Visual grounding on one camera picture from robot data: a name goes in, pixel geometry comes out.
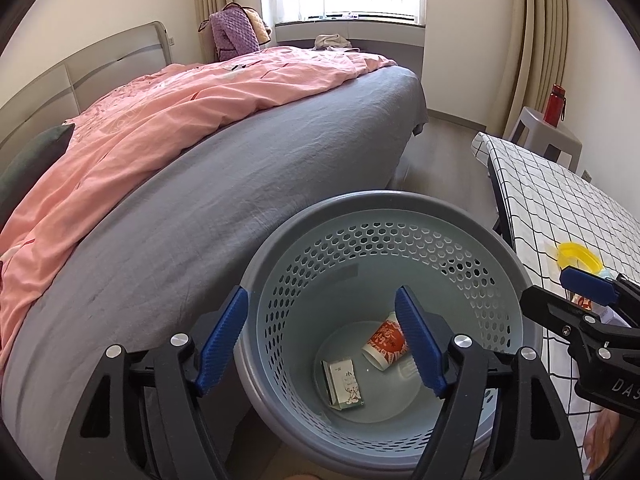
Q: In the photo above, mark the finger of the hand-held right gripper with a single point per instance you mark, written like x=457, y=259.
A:
x=550, y=307
x=587, y=284

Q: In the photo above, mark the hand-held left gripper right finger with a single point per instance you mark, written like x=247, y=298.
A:
x=417, y=340

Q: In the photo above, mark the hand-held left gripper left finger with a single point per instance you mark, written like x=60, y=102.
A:
x=222, y=340

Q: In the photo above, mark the grey perforated plastic basket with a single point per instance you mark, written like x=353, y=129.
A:
x=320, y=270

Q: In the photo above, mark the person's right hand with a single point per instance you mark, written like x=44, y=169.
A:
x=605, y=440

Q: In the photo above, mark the orange and white paper cup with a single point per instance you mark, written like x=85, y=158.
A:
x=385, y=340

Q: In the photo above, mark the small white carton box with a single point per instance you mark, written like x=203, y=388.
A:
x=345, y=382

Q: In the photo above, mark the white black grid tablecloth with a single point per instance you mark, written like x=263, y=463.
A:
x=540, y=195

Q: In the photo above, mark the black table leg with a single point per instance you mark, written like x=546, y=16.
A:
x=501, y=205

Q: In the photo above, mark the grey plastic stool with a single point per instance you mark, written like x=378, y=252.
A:
x=545, y=135

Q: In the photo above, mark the grey bed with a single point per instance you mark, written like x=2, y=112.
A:
x=250, y=180

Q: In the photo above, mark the red water bottle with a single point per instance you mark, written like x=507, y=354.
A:
x=555, y=107

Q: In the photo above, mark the pink blanket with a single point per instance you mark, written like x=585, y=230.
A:
x=150, y=125

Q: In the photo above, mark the dark grey pillow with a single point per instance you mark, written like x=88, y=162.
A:
x=30, y=170

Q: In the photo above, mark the grey headboard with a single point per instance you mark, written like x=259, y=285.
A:
x=100, y=70

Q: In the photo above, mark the grey window sill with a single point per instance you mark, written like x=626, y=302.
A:
x=380, y=35

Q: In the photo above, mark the beige cloth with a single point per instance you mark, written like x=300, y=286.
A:
x=332, y=41

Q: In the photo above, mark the beige quilted cushion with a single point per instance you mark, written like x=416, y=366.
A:
x=260, y=27

